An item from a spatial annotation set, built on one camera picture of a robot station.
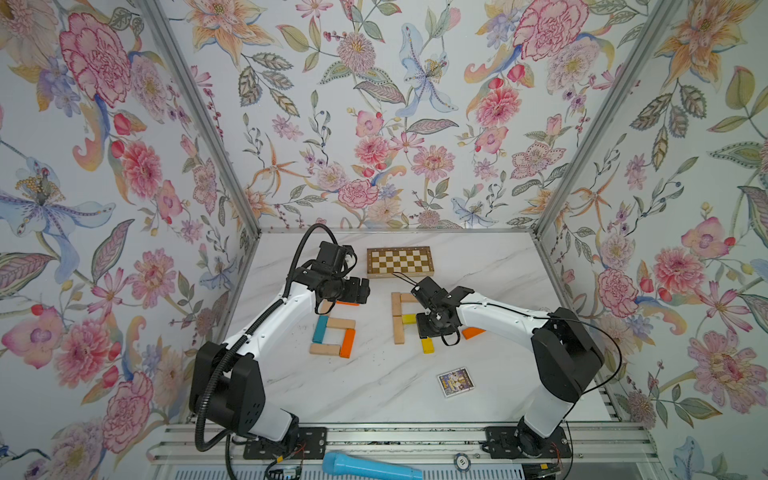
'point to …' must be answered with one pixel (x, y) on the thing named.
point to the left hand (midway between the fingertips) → (362, 287)
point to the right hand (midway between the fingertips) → (424, 326)
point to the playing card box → (455, 381)
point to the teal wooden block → (318, 336)
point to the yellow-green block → (409, 318)
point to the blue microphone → (368, 469)
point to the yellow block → (427, 345)
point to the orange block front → (347, 343)
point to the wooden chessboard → (406, 261)
